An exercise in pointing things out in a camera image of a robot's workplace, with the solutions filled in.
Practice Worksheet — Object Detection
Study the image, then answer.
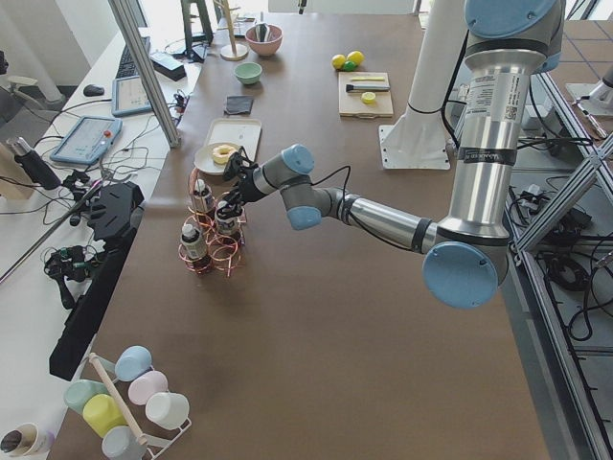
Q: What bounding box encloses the tea bottle rear rack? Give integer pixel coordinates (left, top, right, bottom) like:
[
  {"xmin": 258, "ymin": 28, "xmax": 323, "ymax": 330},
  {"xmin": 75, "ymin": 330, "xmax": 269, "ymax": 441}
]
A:
[{"xmin": 192, "ymin": 178, "xmax": 216, "ymax": 222}]

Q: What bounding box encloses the halved lemon on board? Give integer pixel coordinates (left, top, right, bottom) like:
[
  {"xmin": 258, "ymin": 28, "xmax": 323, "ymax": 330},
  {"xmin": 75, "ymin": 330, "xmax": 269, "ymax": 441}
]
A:
[{"xmin": 360, "ymin": 92, "xmax": 376, "ymax": 105}]

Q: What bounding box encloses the glazed ring donut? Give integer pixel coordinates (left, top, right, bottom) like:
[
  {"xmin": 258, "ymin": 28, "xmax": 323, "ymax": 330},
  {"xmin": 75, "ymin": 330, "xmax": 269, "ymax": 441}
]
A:
[{"xmin": 212, "ymin": 144, "xmax": 238, "ymax": 165}]

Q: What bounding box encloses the blue plastic cup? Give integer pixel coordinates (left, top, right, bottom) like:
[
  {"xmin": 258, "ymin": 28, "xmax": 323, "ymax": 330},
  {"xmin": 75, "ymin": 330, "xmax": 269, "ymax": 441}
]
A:
[{"xmin": 115, "ymin": 345, "xmax": 152, "ymax": 382}]

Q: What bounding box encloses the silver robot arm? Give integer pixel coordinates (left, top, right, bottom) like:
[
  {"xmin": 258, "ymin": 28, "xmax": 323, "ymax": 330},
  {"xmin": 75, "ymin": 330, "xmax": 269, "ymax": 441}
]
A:
[{"xmin": 223, "ymin": 1, "xmax": 564, "ymax": 309}]

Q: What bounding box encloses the dark grey folded cloth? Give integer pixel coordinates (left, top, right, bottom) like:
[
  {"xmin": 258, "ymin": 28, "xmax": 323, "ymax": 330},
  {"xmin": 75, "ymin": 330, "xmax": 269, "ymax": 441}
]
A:
[{"xmin": 224, "ymin": 95, "xmax": 254, "ymax": 115}]

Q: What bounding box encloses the tea bottle rack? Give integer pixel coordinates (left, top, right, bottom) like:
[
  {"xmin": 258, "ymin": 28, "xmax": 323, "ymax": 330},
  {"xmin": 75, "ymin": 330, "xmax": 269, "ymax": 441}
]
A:
[
  {"xmin": 181, "ymin": 223, "xmax": 212, "ymax": 273},
  {"xmin": 192, "ymin": 178, "xmax": 216, "ymax": 222}
]

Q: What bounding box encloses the pink bowl with ice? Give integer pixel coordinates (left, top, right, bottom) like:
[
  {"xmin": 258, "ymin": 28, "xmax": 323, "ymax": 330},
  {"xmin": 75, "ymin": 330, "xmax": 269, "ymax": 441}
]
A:
[{"xmin": 245, "ymin": 24, "xmax": 283, "ymax": 57}]

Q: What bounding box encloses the green plastic cup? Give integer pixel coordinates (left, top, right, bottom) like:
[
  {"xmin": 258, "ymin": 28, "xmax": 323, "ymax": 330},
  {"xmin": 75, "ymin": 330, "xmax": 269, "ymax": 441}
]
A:
[{"xmin": 63, "ymin": 379, "xmax": 108, "ymax": 415}]

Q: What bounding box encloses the wooden mug tree stand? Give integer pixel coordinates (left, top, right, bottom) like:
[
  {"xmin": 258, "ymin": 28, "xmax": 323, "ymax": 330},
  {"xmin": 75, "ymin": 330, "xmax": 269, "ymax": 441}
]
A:
[{"xmin": 214, "ymin": 0, "xmax": 249, "ymax": 61}]

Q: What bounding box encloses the white wire cup rack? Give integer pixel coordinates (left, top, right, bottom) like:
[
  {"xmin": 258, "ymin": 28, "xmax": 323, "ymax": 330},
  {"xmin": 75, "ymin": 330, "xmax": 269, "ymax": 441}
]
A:
[{"xmin": 87, "ymin": 353, "xmax": 193, "ymax": 459}]

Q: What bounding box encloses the green lime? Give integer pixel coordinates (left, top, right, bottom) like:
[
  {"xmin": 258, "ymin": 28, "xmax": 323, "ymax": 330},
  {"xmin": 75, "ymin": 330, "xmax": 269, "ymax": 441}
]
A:
[{"xmin": 341, "ymin": 60, "xmax": 357, "ymax": 72}]

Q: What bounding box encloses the white plastic cup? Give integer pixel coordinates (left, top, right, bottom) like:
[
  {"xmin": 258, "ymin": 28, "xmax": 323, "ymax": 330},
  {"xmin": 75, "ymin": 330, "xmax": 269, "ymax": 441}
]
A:
[{"xmin": 146, "ymin": 392, "xmax": 190, "ymax": 430}]

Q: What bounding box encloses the metal ice scoop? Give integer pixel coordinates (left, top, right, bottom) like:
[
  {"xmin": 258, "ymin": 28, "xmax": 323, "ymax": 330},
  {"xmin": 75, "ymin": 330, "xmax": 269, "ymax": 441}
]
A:
[{"xmin": 254, "ymin": 12, "xmax": 272, "ymax": 43}]

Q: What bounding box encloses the black keyboard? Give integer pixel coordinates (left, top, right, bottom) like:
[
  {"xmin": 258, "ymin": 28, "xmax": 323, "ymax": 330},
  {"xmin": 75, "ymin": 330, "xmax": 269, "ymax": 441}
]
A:
[{"xmin": 115, "ymin": 45, "xmax": 139, "ymax": 79}]

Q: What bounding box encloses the mint green bowl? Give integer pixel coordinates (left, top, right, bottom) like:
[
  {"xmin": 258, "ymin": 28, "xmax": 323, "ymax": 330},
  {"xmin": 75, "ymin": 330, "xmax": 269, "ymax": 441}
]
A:
[{"xmin": 234, "ymin": 62, "xmax": 262, "ymax": 85}]

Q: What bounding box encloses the pink plastic cup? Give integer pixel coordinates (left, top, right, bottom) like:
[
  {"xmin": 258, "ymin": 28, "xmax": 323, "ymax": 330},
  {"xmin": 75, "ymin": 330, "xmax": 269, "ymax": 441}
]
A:
[{"xmin": 127, "ymin": 370, "xmax": 169, "ymax": 405}]

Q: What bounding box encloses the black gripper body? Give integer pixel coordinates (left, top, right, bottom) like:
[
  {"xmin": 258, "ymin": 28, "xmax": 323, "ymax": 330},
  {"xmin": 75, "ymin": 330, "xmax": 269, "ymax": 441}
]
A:
[{"xmin": 222, "ymin": 147, "xmax": 261, "ymax": 204}]

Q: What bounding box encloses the white round plate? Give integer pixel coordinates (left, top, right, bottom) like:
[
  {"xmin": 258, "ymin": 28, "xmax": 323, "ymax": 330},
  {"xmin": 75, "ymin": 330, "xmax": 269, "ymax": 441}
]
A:
[{"xmin": 193, "ymin": 142, "xmax": 239, "ymax": 175}]

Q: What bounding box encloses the paper coffee cup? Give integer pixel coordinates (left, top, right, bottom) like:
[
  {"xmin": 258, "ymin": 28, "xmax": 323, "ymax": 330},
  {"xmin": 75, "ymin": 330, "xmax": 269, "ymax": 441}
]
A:
[{"xmin": 1, "ymin": 423, "xmax": 55, "ymax": 457}]

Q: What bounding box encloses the wooden cutting board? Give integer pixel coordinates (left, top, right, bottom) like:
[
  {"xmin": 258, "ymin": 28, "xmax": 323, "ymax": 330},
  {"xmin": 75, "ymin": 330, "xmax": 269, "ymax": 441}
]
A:
[{"xmin": 338, "ymin": 72, "xmax": 394, "ymax": 118}]

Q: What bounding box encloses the black computer mouse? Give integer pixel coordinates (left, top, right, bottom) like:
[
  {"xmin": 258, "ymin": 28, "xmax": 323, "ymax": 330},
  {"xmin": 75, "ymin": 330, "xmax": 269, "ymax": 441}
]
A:
[{"xmin": 82, "ymin": 84, "xmax": 105, "ymax": 97}]

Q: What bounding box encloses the tea bottle dark liquid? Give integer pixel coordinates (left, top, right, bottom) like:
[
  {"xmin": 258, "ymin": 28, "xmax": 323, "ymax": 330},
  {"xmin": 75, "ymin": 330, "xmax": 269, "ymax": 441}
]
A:
[{"xmin": 215, "ymin": 200, "xmax": 241, "ymax": 242}]

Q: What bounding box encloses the yellow plastic cup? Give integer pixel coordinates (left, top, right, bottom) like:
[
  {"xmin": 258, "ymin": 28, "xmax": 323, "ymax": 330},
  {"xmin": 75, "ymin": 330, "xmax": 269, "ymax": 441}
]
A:
[{"xmin": 82, "ymin": 394, "xmax": 127, "ymax": 438}]

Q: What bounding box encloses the copper wire bottle rack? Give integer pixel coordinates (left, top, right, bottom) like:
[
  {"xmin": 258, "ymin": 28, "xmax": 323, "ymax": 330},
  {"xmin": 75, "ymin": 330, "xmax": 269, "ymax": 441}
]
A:
[{"xmin": 177, "ymin": 168, "xmax": 247, "ymax": 278}]

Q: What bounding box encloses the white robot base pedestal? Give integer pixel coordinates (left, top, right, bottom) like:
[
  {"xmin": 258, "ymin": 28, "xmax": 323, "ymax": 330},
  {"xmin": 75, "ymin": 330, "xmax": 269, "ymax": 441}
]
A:
[{"xmin": 379, "ymin": 0, "xmax": 467, "ymax": 170}]

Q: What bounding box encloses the blue teach pendant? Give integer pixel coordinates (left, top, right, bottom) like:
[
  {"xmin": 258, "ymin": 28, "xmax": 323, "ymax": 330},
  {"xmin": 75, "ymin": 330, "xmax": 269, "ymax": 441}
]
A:
[
  {"xmin": 50, "ymin": 116, "xmax": 123, "ymax": 166},
  {"xmin": 111, "ymin": 76, "xmax": 152, "ymax": 118}
]

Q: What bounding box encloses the cream rectangular tray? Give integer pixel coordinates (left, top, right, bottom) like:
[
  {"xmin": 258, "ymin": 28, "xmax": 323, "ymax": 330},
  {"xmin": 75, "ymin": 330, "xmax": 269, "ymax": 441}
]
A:
[{"xmin": 202, "ymin": 118, "xmax": 261, "ymax": 161}]

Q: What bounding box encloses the black thermos bottle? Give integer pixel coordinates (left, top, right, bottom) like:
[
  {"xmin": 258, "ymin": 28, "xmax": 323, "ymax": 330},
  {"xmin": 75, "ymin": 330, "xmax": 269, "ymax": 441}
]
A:
[{"xmin": 7, "ymin": 137, "xmax": 61, "ymax": 190}]

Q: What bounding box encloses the grey plastic cup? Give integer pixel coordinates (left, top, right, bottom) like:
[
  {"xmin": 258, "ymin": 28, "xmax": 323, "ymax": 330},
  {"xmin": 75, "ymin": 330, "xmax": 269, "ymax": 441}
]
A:
[{"xmin": 102, "ymin": 425, "xmax": 147, "ymax": 460}]

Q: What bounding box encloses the knife with black handle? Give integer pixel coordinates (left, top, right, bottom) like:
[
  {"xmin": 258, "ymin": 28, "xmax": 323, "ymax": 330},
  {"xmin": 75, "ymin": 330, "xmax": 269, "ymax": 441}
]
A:
[{"xmin": 345, "ymin": 83, "xmax": 390, "ymax": 93}]

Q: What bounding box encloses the tea bottle front rack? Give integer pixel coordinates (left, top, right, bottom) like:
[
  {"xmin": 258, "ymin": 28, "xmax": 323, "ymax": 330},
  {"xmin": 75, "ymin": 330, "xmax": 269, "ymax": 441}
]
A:
[{"xmin": 181, "ymin": 223, "xmax": 212, "ymax": 273}]

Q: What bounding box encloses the aluminium frame post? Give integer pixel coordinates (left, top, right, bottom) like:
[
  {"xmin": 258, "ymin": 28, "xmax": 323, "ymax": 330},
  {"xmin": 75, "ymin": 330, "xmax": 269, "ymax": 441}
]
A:
[{"xmin": 108, "ymin": 0, "xmax": 181, "ymax": 149}]

